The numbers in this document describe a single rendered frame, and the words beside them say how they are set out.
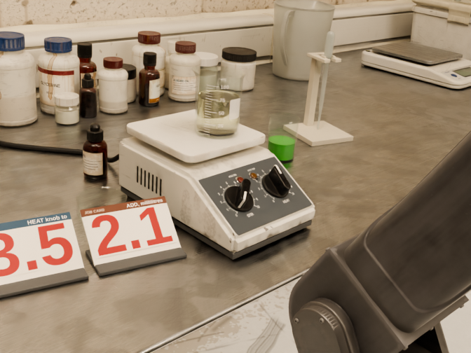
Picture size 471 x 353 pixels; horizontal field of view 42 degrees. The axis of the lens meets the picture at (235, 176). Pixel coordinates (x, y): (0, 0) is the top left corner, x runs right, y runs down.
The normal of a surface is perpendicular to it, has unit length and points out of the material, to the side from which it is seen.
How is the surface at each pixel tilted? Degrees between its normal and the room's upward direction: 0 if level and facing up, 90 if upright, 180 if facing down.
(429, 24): 94
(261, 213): 30
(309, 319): 90
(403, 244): 79
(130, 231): 40
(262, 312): 0
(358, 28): 90
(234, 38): 90
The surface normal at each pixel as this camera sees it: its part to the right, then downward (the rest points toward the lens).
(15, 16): 0.68, 0.34
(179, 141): 0.07, -0.91
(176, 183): -0.71, 0.23
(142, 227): 0.37, -0.45
